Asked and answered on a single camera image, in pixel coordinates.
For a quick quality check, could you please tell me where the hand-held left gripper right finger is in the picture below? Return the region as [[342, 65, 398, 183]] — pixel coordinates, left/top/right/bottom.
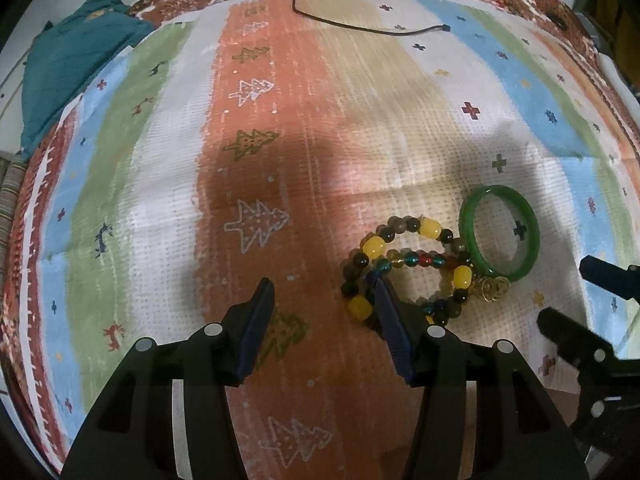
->
[[367, 275, 591, 480]]

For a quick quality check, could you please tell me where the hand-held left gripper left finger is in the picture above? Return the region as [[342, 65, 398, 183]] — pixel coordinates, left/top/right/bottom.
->
[[60, 276, 276, 480]]

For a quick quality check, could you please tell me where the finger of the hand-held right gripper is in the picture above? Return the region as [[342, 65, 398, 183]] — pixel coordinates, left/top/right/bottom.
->
[[579, 256, 640, 306], [536, 306, 621, 376]]

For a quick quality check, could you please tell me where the multicolour glass bead bracelet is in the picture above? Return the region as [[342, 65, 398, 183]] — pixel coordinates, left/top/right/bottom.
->
[[367, 254, 512, 319]]

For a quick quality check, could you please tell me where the yellow and dark bead bracelet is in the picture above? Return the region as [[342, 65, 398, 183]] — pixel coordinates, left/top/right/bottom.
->
[[341, 215, 474, 329]]

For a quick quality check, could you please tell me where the green jade bangle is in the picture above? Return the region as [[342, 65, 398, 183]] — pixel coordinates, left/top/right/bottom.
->
[[458, 185, 541, 283]]

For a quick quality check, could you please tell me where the striped printed mat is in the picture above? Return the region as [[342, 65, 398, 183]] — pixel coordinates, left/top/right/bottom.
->
[[0, 0, 640, 467]]

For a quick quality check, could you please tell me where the striped grey cushion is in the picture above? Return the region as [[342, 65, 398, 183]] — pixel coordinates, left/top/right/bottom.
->
[[0, 152, 29, 262]]

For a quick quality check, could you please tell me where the teal cloth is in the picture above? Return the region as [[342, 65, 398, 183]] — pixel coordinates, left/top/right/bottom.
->
[[21, 0, 156, 162]]

